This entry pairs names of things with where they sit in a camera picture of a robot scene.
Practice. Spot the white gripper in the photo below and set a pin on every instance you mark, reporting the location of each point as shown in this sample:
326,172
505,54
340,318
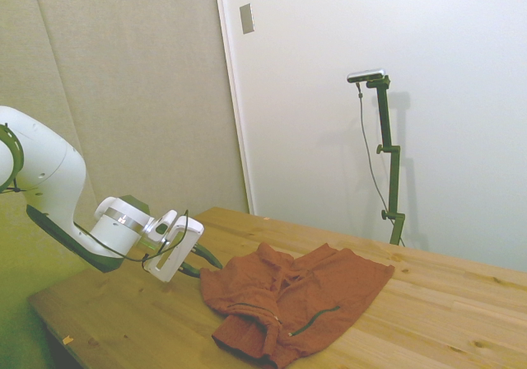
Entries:
177,249

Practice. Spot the rust red shorts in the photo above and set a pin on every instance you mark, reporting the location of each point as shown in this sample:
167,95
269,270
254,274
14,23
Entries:
329,286

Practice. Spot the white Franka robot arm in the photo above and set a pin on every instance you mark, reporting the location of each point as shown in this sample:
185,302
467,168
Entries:
45,159

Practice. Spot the small orange scrap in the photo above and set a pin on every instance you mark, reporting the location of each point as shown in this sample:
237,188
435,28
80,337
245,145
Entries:
67,339

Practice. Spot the white door frame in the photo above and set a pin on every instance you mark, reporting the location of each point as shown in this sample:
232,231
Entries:
234,97

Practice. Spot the dark green camera stand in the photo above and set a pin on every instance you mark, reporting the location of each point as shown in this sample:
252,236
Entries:
394,179

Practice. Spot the grey wall plate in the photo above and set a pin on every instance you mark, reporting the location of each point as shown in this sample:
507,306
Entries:
247,19

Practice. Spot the silver camera on stand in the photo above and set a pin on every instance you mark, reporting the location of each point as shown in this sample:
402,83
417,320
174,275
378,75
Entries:
366,75

